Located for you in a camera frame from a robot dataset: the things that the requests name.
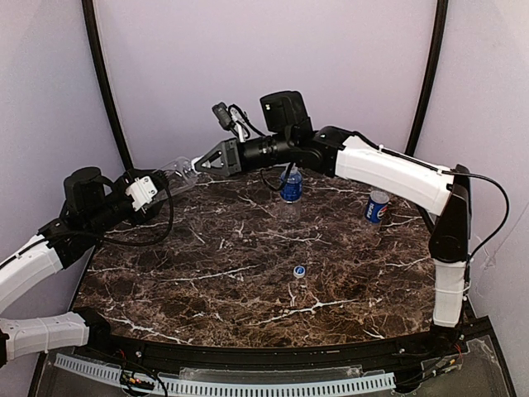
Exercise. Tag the pepsi label bottle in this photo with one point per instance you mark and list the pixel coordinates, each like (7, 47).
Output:
(376, 207)

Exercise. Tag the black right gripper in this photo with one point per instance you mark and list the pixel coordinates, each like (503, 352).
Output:
(232, 154)

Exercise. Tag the white blue bottle cap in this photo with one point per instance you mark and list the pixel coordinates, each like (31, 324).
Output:
(299, 271)

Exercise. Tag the black left corner post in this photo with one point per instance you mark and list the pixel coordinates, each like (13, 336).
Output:
(95, 46)

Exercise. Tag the clear unlabeled plastic bottle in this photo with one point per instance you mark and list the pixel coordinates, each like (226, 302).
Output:
(173, 179)

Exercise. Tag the small circuit board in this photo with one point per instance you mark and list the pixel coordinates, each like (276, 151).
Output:
(130, 380)

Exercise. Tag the black front table rail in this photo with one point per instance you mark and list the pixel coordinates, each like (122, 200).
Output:
(399, 353)

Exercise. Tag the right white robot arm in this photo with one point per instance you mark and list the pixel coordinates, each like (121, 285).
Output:
(336, 152)

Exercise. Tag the blue label water bottle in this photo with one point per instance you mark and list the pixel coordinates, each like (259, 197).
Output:
(291, 194)

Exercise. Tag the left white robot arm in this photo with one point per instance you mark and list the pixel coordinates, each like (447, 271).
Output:
(93, 206)

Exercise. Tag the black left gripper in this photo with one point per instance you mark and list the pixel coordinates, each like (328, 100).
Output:
(157, 182)

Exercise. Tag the white slotted cable duct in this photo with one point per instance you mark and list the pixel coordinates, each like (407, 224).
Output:
(341, 381)

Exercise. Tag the black right corner post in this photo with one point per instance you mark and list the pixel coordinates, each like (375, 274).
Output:
(434, 53)

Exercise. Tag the black corner post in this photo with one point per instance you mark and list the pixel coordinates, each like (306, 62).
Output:
(434, 53)
(95, 46)

